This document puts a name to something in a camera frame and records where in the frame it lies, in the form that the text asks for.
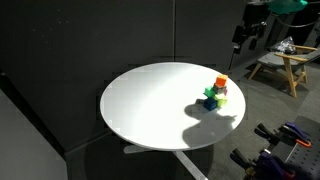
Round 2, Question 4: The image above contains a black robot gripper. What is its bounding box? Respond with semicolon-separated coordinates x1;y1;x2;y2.
232;4;270;54

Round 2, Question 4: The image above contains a blue building block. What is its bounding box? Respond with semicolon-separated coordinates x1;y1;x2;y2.
203;97;217;111

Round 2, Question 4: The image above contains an orange building block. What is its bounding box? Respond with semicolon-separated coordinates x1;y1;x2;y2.
215;74;228;87

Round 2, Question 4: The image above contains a grey building block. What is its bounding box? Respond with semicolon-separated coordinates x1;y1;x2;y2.
213;84;227;94

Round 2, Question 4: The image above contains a green building block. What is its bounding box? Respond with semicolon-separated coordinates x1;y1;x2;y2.
204;86;215;97

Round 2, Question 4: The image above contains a yellow-green building block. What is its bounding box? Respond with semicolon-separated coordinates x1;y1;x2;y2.
214;94;227;107

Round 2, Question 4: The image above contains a wooden armchair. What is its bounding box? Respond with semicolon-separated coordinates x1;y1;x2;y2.
248;36;320;98

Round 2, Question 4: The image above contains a purple orange clamp upper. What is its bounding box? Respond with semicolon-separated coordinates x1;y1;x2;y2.
254;122;312;148

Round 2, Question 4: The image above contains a purple clamp lower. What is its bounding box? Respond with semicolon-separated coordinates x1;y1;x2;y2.
230;149;296;180

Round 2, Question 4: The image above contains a perforated metal plate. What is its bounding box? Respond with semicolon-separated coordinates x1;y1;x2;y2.
285;144;320;180

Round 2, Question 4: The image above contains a white table base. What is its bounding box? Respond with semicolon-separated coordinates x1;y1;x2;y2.
123;145;209;180

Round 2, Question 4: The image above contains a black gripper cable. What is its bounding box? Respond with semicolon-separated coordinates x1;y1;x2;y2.
273;13;320;29

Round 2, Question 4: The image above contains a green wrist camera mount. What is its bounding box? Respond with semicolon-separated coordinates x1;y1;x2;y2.
267;0;308;15

